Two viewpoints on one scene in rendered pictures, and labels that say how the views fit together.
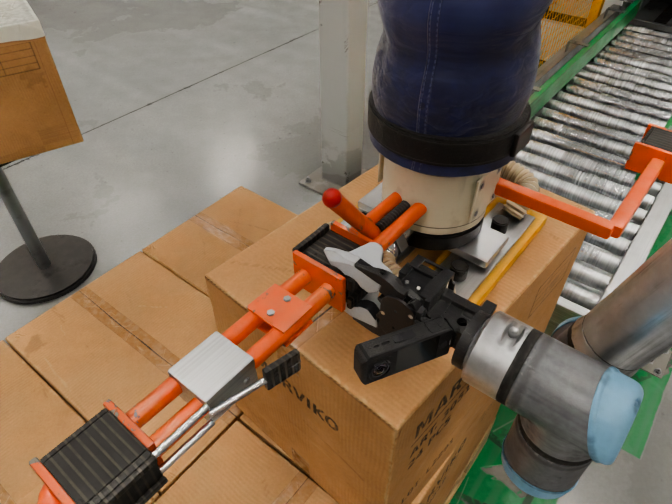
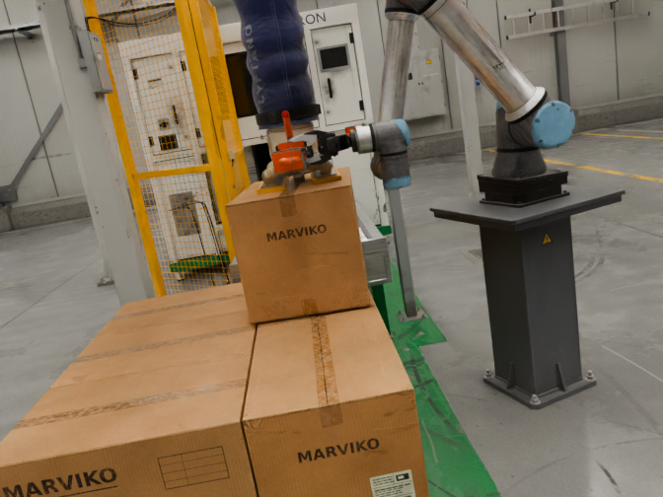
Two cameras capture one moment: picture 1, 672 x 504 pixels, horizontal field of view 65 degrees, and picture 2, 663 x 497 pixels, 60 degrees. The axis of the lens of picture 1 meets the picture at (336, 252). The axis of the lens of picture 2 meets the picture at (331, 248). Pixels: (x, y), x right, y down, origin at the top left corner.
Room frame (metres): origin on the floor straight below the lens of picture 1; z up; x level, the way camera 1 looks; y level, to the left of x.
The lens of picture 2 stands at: (-0.98, 1.13, 1.18)
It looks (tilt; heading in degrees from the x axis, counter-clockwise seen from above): 13 degrees down; 320
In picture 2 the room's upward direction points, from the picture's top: 10 degrees counter-clockwise
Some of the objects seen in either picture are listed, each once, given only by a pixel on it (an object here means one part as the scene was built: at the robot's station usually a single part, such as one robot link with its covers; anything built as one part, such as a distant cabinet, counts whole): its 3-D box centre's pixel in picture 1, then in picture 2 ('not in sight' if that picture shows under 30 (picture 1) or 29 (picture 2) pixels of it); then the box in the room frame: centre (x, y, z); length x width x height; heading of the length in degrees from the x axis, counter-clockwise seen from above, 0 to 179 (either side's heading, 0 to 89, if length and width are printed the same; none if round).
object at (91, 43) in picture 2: not in sight; (97, 63); (2.13, -0.10, 1.62); 0.20 x 0.05 x 0.30; 142
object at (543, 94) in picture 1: (577, 53); not in sight; (2.35, -1.09, 0.60); 1.60 x 0.10 x 0.09; 142
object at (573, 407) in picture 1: (570, 396); (389, 135); (0.30, -0.25, 1.07); 0.12 x 0.09 x 0.10; 52
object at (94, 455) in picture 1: (100, 464); (287, 160); (0.22, 0.22, 1.08); 0.08 x 0.07 x 0.05; 141
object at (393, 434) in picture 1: (403, 315); (305, 237); (0.68, -0.13, 0.75); 0.60 x 0.40 x 0.40; 137
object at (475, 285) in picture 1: (478, 252); (324, 171); (0.63, -0.23, 0.97); 0.34 x 0.10 x 0.05; 141
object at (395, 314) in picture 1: (434, 313); (336, 143); (0.41, -0.12, 1.08); 0.12 x 0.09 x 0.08; 52
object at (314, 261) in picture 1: (337, 264); (292, 151); (0.49, 0.00, 1.08); 0.10 x 0.08 x 0.06; 51
